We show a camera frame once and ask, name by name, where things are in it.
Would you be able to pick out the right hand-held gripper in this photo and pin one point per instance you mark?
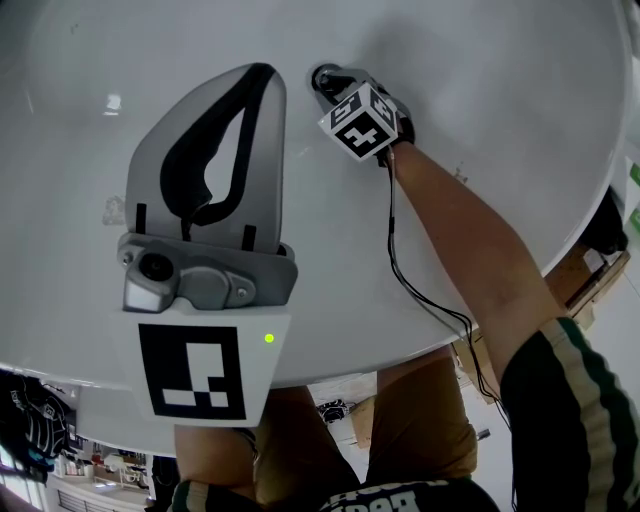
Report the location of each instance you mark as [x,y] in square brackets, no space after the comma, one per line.
[362,130]

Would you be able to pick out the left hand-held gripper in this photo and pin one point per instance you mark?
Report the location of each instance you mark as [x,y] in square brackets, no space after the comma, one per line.
[200,370]

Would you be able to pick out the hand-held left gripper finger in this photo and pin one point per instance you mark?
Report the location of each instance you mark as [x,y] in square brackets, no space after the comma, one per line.
[265,190]
[150,170]

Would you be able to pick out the chrome bathtub drain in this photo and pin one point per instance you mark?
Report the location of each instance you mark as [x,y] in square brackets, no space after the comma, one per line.
[319,76]

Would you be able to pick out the person's left forearm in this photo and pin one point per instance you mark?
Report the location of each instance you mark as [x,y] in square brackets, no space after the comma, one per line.
[215,460]

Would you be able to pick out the person's right forearm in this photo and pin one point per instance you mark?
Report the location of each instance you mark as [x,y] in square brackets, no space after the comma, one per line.
[475,250]

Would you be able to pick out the white bathtub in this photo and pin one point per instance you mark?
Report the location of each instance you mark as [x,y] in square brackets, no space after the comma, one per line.
[450,75]

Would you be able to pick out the tan shorts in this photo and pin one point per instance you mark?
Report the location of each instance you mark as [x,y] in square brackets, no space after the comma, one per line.
[415,425]

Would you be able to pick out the wide cardboard box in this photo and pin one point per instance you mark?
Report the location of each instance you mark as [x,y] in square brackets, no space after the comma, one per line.
[585,287]

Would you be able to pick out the dark green printed sweatshirt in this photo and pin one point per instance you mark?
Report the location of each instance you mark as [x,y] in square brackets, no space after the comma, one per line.
[575,425]

